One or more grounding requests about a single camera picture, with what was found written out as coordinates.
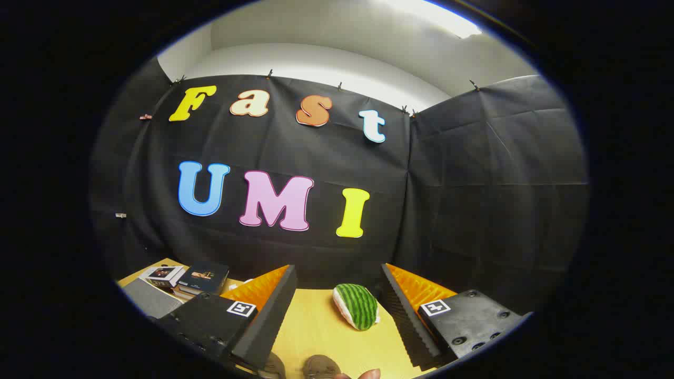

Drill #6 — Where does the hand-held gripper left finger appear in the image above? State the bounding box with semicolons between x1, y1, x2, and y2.
150;264;298;375

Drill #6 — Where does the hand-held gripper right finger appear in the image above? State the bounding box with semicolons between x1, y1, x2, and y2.
380;263;533;370

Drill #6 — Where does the brown shoe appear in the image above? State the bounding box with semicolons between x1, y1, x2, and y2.
303;355;343;379
258;352;288;379

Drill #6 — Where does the light fabric storage box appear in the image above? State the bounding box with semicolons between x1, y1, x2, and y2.
122;277;183;320

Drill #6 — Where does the watermelon slice plush toy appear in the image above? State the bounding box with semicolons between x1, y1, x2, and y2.
332;283;381;332

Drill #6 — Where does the dark cover book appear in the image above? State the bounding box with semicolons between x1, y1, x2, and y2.
176;262;230;295

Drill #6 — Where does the white picture cover book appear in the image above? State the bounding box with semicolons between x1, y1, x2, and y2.
140;265;186;288

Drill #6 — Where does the black backdrop cloth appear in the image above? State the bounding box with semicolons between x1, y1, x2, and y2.
90;55;589;316

